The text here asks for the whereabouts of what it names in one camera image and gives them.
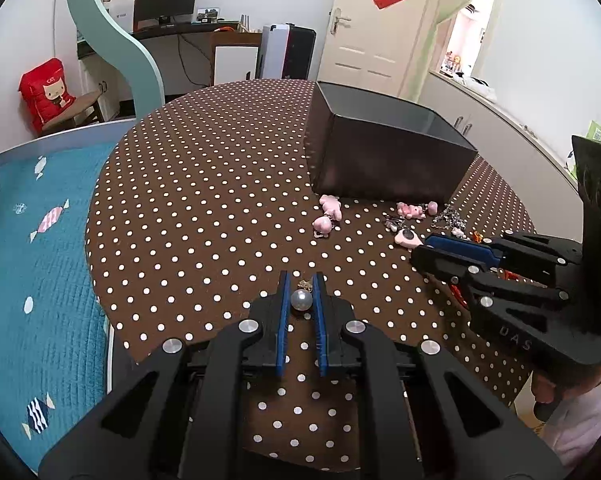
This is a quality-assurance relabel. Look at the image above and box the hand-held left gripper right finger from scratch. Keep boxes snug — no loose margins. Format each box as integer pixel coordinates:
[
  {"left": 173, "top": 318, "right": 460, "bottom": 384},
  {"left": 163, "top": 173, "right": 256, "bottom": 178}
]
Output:
[{"left": 313, "top": 271, "right": 566, "bottom": 480}]

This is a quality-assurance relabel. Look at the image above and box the long white sideboard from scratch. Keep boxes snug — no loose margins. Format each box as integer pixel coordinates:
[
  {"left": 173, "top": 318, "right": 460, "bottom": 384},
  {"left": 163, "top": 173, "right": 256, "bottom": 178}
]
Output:
[{"left": 419, "top": 70, "right": 587, "bottom": 243}]

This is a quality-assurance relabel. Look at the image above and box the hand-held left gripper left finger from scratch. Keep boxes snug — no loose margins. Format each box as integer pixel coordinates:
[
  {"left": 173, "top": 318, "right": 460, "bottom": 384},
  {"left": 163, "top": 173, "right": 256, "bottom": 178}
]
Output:
[{"left": 39, "top": 271, "right": 294, "bottom": 480}]

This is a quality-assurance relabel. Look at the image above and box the wooden chair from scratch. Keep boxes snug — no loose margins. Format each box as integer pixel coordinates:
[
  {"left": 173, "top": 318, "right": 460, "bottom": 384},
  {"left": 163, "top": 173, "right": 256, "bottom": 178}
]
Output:
[{"left": 40, "top": 90, "right": 106, "bottom": 134}]

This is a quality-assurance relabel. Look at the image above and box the cream panel door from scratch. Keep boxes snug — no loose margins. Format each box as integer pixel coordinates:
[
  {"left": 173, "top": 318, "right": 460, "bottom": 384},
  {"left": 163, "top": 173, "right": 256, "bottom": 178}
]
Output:
[{"left": 317, "top": 0, "right": 438, "bottom": 102}]

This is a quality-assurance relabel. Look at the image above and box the white box on desk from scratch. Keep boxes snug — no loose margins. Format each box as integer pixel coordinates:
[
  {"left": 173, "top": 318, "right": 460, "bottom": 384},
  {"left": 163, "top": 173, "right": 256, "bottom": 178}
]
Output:
[{"left": 109, "top": 7, "right": 134, "bottom": 34}]

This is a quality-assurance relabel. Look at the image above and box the red cord bracelet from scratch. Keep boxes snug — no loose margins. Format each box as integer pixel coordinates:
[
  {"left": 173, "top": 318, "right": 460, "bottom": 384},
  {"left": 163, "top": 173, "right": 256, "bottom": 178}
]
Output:
[{"left": 451, "top": 231, "right": 519, "bottom": 306}]

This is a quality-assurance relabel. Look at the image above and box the dark grey metal box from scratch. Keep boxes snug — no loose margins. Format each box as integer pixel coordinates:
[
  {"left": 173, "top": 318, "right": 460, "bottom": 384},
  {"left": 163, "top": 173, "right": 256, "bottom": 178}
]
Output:
[{"left": 307, "top": 81, "right": 479, "bottom": 202}]

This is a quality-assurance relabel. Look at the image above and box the red cat print bag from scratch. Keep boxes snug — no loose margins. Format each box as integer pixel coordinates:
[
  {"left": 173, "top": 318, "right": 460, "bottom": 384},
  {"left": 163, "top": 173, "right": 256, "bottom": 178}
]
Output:
[{"left": 19, "top": 58, "right": 76, "bottom": 136}]

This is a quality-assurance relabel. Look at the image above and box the brown polka dot tablecloth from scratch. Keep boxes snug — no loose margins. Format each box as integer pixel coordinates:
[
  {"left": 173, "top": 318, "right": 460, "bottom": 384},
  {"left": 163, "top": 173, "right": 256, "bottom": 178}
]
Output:
[{"left": 85, "top": 79, "right": 539, "bottom": 480}]

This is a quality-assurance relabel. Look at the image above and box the dark wooden desk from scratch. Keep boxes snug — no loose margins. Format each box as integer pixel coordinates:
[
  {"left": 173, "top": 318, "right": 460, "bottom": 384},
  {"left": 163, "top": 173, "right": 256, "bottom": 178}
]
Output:
[{"left": 77, "top": 22, "right": 264, "bottom": 63}]

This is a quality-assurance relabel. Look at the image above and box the teal bed frame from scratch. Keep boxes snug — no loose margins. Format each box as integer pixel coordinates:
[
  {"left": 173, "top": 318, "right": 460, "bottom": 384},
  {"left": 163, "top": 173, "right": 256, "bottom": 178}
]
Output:
[{"left": 64, "top": 0, "right": 167, "bottom": 122}]

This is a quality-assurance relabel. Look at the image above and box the pink bear charm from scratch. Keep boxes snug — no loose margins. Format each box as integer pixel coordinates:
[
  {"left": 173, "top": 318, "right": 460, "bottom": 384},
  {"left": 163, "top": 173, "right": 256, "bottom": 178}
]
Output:
[{"left": 397, "top": 201, "right": 427, "bottom": 221}]

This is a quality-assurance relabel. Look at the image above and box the green package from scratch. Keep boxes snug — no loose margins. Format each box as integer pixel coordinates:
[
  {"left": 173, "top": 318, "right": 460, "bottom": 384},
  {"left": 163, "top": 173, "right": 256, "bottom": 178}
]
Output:
[{"left": 567, "top": 120, "right": 601, "bottom": 182}]

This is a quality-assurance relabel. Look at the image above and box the black computer monitor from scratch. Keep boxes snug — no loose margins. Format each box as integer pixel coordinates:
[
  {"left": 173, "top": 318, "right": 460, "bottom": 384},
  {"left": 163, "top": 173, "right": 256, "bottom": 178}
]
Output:
[{"left": 132, "top": 0, "right": 199, "bottom": 29}]

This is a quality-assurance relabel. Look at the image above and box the silver door handle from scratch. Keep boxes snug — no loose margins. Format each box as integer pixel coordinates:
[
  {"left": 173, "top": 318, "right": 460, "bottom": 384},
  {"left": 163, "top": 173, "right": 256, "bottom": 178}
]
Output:
[{"left": 330, "top": 7, "right": 353, "bottom": 36}]

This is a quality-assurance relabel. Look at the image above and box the silver chain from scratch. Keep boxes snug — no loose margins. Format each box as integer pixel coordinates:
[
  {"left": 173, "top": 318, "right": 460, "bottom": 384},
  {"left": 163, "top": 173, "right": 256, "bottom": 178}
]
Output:
[{"left": 432, "top": 205, "right": 469, "bottom": 234}]

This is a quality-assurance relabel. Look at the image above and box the person's right hand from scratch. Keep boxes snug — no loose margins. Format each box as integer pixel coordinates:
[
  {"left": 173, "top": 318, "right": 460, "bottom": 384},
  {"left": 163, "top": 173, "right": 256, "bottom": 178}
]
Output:
[{"left": 532, "top": 372, "right": 564, "bottom": 422}]

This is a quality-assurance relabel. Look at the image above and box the white bag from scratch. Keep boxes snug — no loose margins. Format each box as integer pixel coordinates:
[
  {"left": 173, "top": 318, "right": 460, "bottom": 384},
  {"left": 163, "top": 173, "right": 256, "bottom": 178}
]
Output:
[{"left": 453, "top": 72, "right": 499, "bottom": 102}]

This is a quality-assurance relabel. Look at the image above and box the blue candy print blanket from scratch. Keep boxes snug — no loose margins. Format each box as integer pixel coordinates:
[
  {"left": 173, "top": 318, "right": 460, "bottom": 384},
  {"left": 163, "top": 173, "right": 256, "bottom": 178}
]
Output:
[{"left": 0, "top": 139, "right": 141, "bottom": 474}]

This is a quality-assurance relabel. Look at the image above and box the black suitcase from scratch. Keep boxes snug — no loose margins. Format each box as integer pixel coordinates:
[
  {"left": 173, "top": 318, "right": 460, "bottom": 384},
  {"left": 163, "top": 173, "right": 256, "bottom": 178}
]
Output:
[{"left": 282, "top": 23, "right": 318, "bottom": 82}]

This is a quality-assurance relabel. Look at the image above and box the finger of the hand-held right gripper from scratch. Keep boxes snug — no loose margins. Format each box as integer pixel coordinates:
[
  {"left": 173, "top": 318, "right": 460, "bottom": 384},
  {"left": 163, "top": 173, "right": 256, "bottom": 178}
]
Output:
[
  {"left": 411, "top": 245, "right": 571, "bottom": 312},
  {"left": 425, "top": 231, "right": 582, "bottom": 282}
]

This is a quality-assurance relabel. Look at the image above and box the small white cabinet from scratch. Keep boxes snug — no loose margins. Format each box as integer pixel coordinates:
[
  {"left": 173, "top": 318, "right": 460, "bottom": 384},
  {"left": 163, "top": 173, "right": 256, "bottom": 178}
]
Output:
[{"left": 211, "top": 32, "right": 262, "bottom": 87}]

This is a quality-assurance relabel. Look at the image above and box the pearl pendant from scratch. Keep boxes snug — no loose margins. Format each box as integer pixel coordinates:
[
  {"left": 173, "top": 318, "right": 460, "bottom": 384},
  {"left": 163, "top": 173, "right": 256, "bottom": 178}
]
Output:
[{"left": 290, "top": 280, "right": 314, "bottom": 314}]

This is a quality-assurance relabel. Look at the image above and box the pink oval keychain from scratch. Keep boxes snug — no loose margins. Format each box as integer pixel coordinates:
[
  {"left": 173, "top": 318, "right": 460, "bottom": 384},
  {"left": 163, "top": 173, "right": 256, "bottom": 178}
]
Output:
[{"left": 394, "top": 228, "right": 424, "bottom": 249}]

